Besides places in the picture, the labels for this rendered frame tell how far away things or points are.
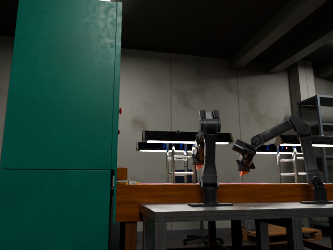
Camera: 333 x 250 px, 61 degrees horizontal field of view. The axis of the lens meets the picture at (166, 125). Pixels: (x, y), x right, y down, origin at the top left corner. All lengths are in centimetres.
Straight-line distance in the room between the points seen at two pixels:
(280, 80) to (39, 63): 462
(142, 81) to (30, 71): 314
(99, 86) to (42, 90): 28
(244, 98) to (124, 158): 231
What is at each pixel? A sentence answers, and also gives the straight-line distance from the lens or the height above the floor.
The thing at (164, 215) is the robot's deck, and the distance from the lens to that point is 111.
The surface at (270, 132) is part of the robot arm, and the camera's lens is 166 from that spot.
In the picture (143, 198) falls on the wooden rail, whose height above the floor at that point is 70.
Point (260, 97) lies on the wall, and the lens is 530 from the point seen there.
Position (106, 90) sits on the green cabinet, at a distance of 156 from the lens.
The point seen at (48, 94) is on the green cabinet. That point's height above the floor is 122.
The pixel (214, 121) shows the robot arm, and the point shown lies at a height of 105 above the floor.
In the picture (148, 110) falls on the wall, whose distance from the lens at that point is 450.
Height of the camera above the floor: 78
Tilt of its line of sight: 11 degrees up
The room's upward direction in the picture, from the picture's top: straight up
